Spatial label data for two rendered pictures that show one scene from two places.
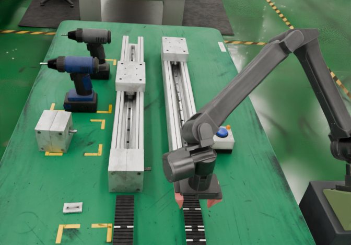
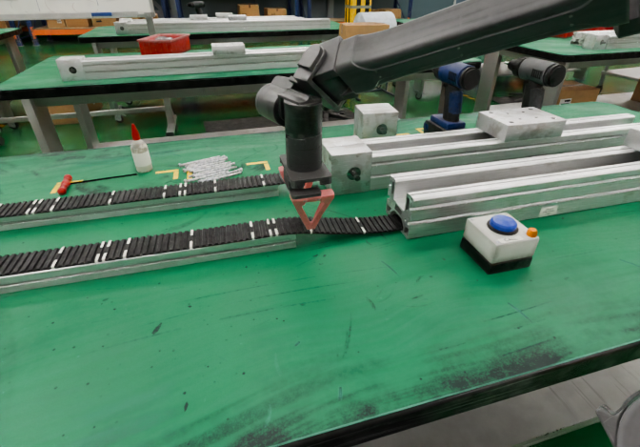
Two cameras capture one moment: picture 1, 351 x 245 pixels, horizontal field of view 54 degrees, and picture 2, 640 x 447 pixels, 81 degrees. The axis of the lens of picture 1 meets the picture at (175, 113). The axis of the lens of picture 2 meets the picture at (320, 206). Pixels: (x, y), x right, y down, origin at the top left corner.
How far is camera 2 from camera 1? 94 cm
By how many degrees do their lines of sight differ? 67
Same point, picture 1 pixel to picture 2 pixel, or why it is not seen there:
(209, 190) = (290, 172)
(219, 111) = (357, 46)
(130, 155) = (352, 146)
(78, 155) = not seen: hidden behind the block
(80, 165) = not seen: hidden behind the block
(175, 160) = (275, 85)
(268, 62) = not seen: outside the picture
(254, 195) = (392, 313)
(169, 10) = not seen: outside the picture
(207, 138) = (303, 66)
